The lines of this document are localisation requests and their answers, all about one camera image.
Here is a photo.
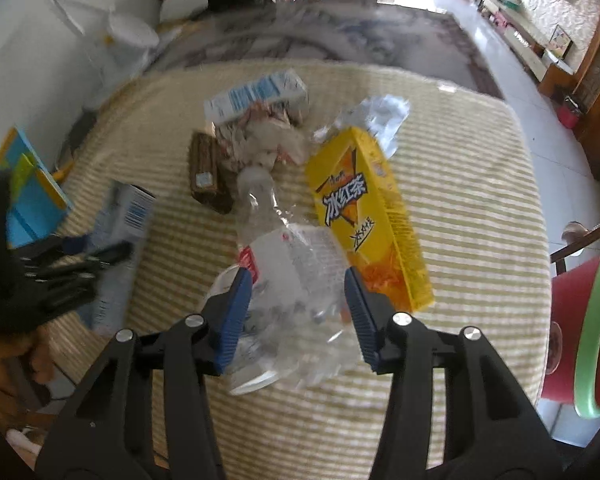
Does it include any long television cabinet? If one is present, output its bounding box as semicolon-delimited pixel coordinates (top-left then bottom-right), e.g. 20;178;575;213
480;0;581;96

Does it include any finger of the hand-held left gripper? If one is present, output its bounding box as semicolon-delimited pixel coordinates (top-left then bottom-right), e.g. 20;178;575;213
27;241;135;313
15;232;90;266

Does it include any brown snack wrapper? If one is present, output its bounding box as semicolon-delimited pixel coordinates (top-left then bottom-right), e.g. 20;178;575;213
189;131;236;215

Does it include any grey floral tablecloth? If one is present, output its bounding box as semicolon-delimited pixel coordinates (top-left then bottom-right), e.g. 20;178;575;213
145;0;506;101

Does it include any white desk lamp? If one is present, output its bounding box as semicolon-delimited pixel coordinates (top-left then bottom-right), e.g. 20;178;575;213
50;0;161;111

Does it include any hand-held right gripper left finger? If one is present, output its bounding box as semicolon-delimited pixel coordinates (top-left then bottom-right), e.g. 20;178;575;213
35;266;253;480

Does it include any small framed picture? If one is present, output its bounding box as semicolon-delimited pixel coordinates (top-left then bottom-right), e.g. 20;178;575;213
547;25;573;58

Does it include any blue white barcode box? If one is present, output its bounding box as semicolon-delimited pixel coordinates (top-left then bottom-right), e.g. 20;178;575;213
77;181;157;333

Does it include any yellow drink carton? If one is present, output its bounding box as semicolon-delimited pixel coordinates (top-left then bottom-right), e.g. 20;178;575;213
305;126;436;313

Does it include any clear plastic bottle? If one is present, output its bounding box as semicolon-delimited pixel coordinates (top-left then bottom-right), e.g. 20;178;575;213
215;167;366;396

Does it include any carved wooden chair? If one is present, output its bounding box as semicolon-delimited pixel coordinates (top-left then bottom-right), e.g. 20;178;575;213
550;205;600;276

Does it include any blue and yellow book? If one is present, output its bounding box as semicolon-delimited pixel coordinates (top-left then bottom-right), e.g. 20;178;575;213
0;127;73;248

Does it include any small red waste bin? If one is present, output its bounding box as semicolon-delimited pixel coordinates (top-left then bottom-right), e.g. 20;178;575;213
557;95;581;128

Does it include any blue white milk carton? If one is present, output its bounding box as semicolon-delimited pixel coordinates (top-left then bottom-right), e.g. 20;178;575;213
203;70;310;126

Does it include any silver foil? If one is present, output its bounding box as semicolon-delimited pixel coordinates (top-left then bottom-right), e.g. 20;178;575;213
312;94;412;158

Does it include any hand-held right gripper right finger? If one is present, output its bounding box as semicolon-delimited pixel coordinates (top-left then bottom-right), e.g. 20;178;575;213
343;266;563;480

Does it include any yellow striped cloth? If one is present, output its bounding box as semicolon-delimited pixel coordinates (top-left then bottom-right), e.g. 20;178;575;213
45;57;553;480

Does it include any red bucket with green rim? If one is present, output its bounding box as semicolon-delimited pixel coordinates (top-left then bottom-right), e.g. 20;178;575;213
540;232;600;418

